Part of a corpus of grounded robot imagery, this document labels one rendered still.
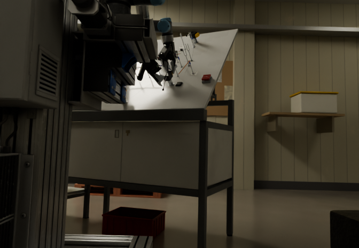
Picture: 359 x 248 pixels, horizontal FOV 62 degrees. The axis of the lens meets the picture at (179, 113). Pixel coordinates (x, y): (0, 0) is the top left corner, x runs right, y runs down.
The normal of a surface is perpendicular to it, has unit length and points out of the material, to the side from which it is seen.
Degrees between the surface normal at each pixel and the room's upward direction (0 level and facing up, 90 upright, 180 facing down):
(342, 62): 90
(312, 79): 90
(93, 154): 90
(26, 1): 90
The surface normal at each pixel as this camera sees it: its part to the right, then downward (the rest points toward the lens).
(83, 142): -0.43, -0.09
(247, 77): 0.01, -0.09
